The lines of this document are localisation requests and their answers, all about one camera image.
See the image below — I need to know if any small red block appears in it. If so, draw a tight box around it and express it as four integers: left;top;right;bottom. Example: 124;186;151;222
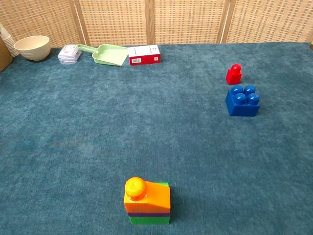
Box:
225;63;243;85

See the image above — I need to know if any blue toy block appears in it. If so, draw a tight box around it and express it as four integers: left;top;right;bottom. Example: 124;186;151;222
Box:
225;85;261;117

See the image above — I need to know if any purple thin block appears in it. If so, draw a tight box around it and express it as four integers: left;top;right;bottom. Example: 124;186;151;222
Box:
127;211;171;218

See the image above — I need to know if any green base block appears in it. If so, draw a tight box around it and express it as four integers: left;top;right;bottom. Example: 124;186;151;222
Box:
129;181;171;226

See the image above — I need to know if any stack of paper cups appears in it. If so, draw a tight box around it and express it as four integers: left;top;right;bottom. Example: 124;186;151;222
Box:
0;23;20;57

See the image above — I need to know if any blue table cloth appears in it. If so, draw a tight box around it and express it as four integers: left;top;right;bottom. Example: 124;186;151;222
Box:
0;43;313;235

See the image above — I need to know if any red and white carton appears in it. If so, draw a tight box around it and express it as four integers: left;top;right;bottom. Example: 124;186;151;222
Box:
128;44;162;66

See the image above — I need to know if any light green dustpan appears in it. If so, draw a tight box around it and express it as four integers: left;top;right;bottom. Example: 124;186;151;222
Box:
77;44;129;67

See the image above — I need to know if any green and orange block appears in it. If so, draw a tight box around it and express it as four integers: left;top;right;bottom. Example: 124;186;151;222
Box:
123;177;171;214

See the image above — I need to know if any woven folding screen panel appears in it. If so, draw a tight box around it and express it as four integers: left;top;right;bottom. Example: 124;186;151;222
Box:
0;0;85;48
74;0;154;46
220;0;313;45
146;0;232;45

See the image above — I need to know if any clear plastic box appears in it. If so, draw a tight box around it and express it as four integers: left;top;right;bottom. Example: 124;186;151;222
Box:
57;45;82;65

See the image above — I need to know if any beige bowl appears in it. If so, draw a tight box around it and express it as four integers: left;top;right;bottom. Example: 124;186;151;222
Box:
14;35;51;61

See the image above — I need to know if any brown cardboard box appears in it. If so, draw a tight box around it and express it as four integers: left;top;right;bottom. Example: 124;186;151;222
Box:
0;36;13;73

